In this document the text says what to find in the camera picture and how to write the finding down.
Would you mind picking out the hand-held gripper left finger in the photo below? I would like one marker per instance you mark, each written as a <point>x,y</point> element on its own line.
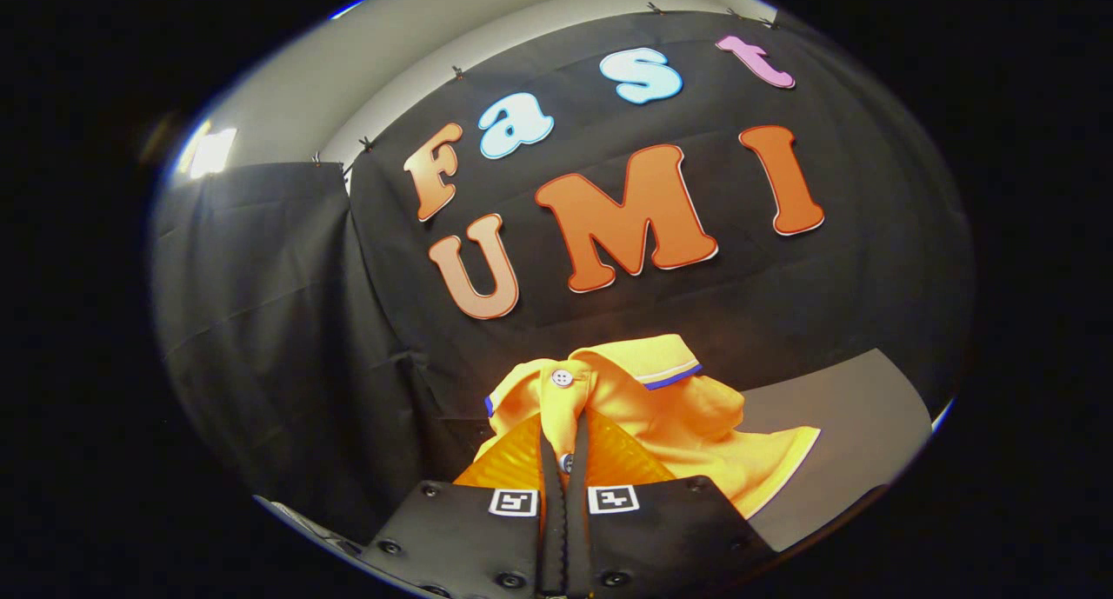
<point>469,538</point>

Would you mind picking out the yellow polo shirt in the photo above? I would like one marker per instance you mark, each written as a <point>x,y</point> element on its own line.
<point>678,425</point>

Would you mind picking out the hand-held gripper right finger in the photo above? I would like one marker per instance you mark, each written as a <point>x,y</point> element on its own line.
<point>661,538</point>

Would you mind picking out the row of black cloth clips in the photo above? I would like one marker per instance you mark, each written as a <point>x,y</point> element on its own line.
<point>456,72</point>

